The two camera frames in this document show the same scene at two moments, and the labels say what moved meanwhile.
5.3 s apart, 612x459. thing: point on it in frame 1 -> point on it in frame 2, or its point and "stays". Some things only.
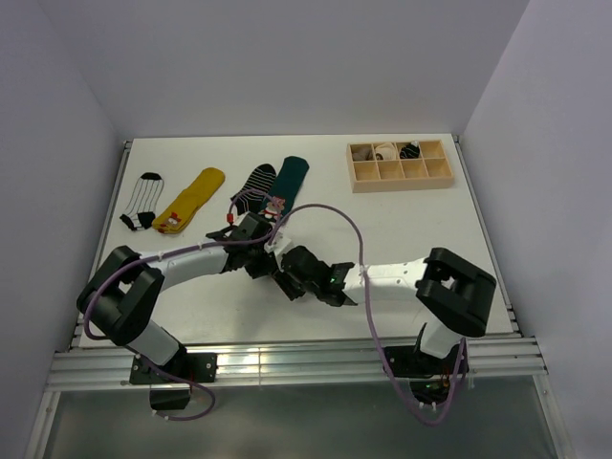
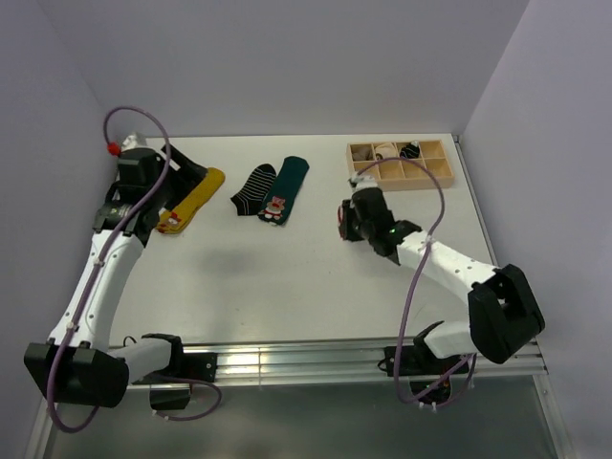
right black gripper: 283,279 -> 353,234
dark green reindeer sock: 285,187 stays
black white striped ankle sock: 262,178 stays
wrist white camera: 279,244 -> 360,180
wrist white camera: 239,219 -> 133,141
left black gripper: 262,269 -> 186,177
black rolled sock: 410,150 stays
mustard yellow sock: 190,200 stays
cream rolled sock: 385,152 stays
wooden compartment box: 398,165 stays
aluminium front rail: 272,364 stays
